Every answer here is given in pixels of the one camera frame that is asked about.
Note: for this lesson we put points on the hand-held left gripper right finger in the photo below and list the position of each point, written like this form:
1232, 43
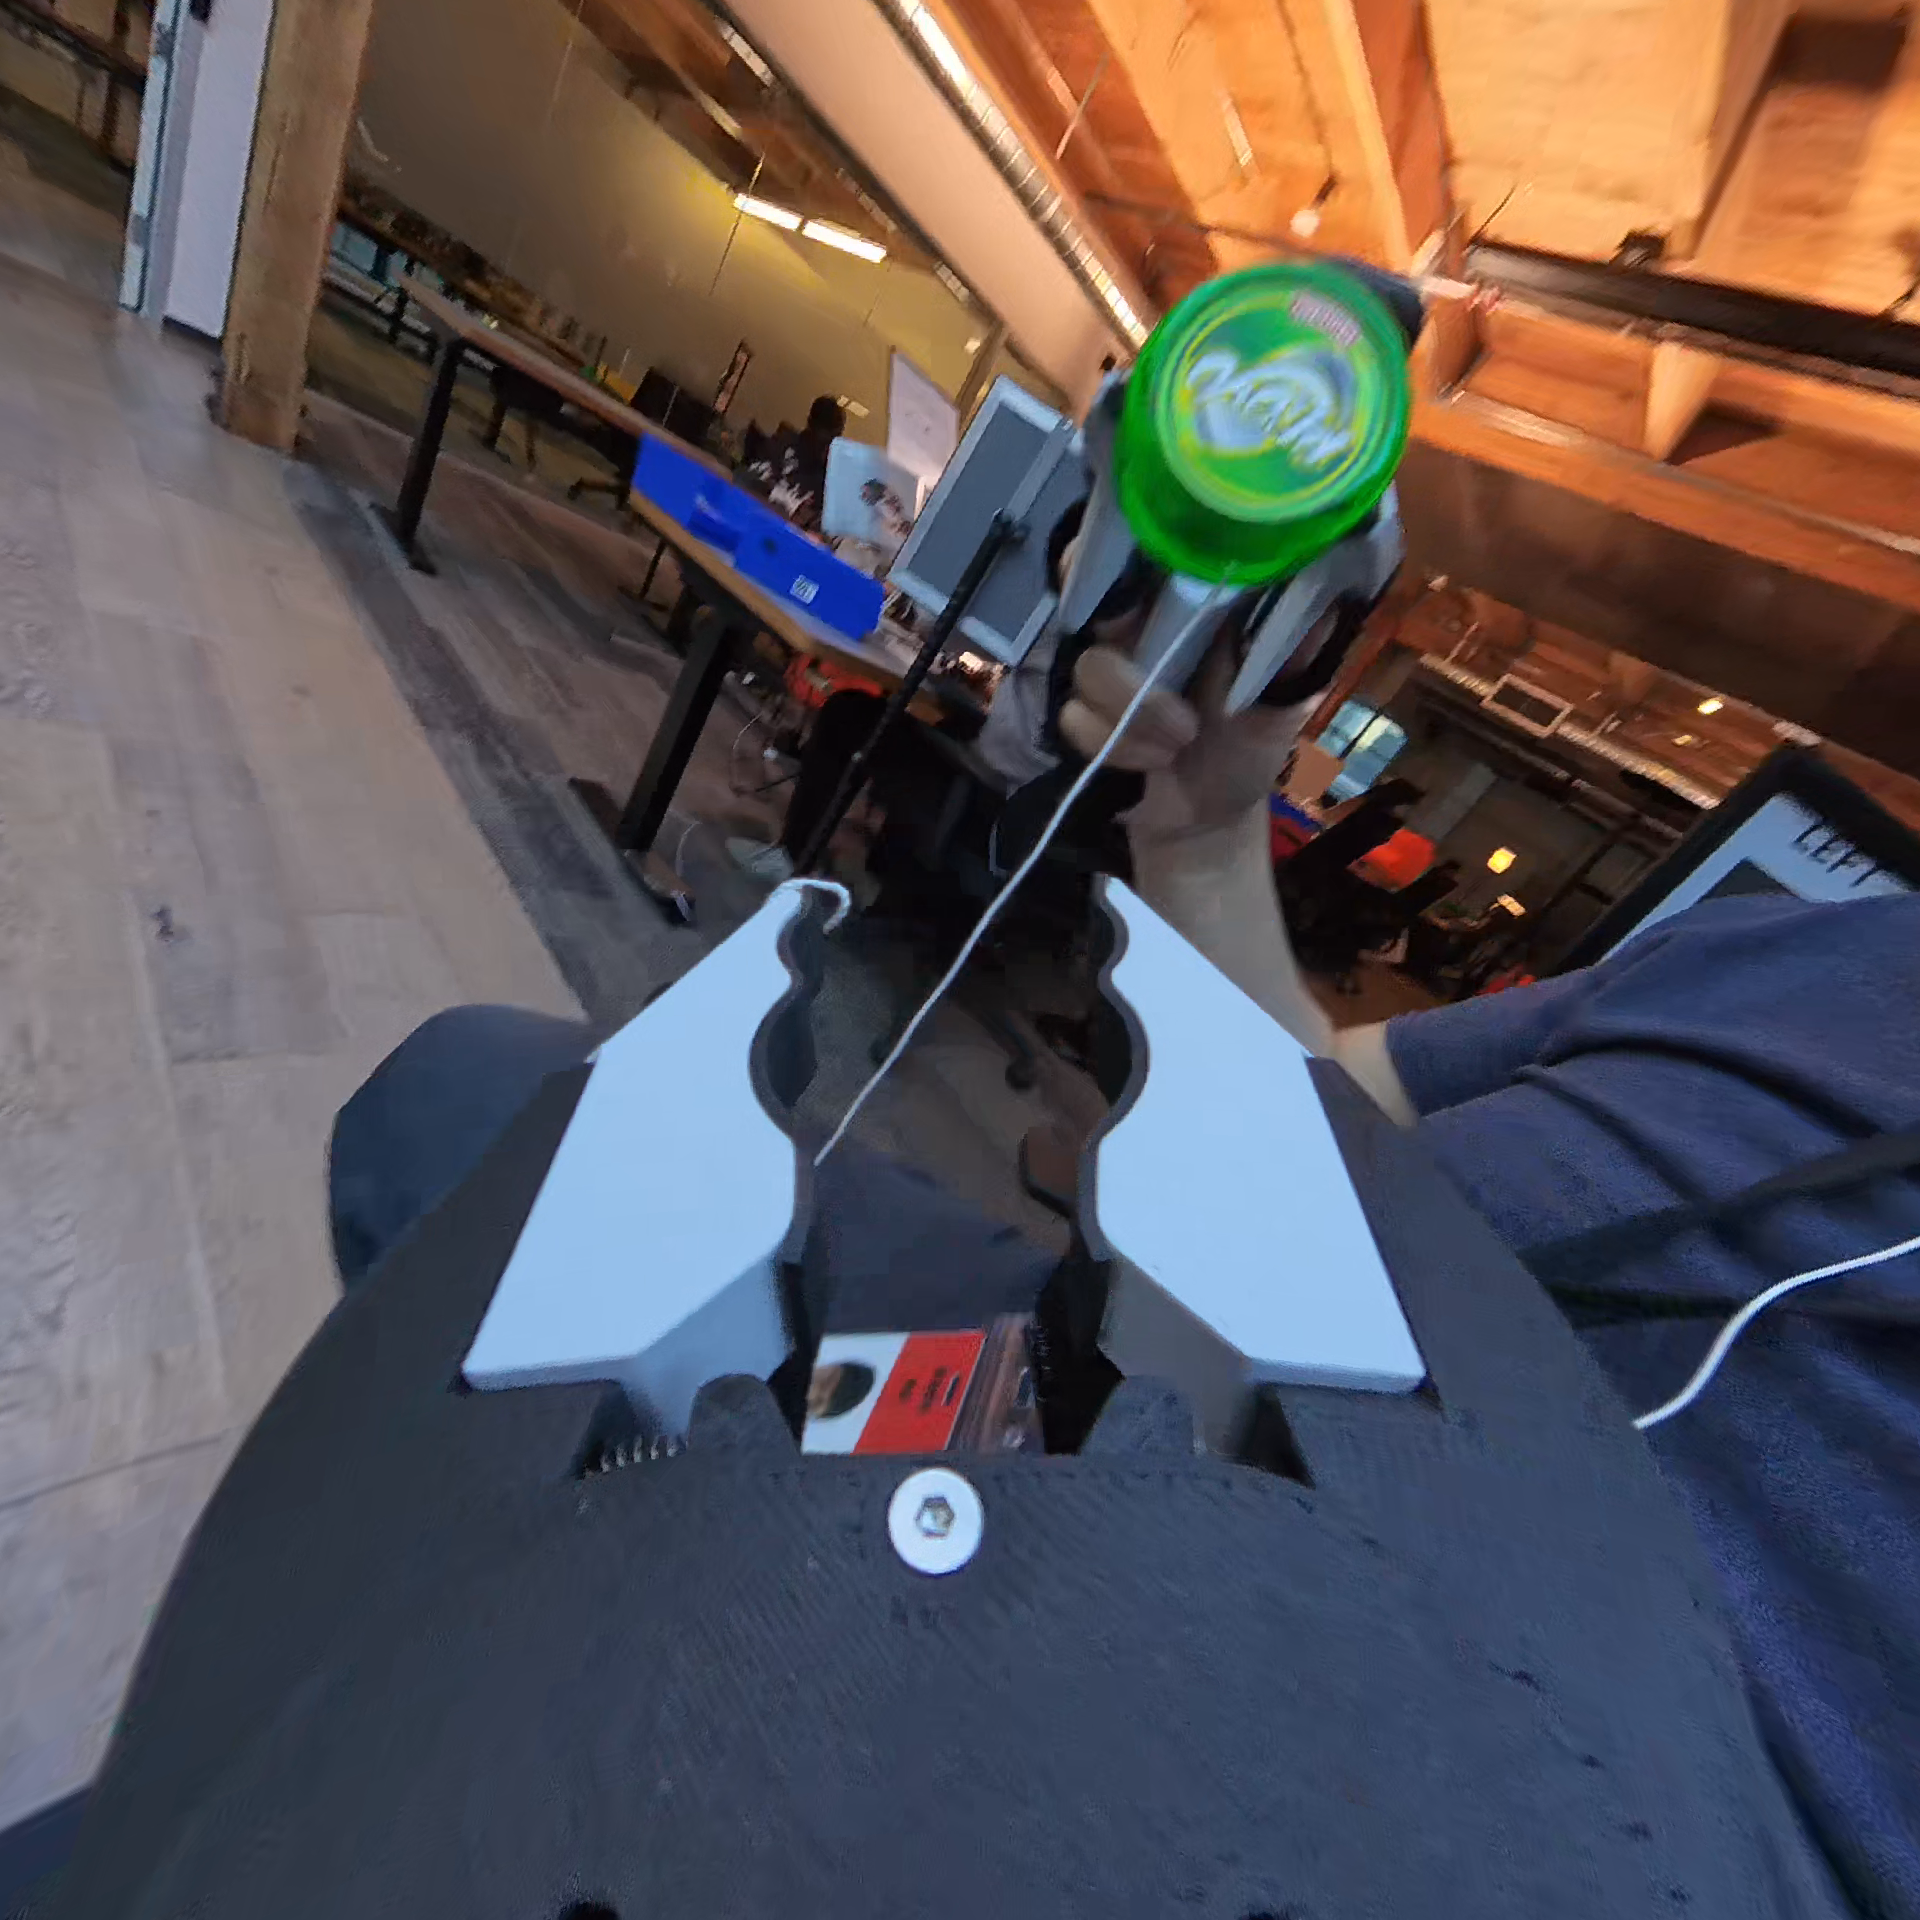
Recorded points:
1243, 1201

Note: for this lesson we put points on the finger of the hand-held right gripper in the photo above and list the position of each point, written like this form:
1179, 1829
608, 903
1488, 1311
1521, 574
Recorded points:
1101, 557
1305, 615

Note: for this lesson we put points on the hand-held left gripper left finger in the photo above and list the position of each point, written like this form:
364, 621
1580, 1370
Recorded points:
645, 1201

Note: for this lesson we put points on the green yoyo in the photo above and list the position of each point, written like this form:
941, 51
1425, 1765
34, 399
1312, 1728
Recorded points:
1259, 434

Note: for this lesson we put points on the person's right hand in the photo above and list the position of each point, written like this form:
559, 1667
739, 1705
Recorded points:
1200, 765

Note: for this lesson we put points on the grey panel on stand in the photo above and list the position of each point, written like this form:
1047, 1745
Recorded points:
983, 525

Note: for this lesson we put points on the black floor stand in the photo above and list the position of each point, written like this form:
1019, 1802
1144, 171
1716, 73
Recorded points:
914, 674

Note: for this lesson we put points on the person's dark pants leg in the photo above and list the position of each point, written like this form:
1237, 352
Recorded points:
435, 1109

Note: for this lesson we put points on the white printed box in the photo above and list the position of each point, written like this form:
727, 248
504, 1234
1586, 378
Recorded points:
868, 493

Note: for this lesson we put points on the blue plastic bin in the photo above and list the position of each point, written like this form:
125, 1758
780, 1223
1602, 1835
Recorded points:
819, 585
698, 494

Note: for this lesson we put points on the red badge card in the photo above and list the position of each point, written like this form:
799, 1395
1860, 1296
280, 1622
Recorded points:
931, 1387

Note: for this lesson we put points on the ceiling light fixture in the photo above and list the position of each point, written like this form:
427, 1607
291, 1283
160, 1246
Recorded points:
810, 230

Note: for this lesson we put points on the wooden table with black legs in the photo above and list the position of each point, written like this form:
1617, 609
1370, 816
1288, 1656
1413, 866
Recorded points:
435, 405
690, 720

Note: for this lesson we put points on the person's blue shirt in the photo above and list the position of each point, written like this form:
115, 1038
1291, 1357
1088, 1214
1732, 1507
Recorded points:
1724, 1080

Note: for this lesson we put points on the black framed tag sign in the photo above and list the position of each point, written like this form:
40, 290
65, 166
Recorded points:
1755, 863

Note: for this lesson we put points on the wooden pillar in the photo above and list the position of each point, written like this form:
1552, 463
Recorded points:
293, 225

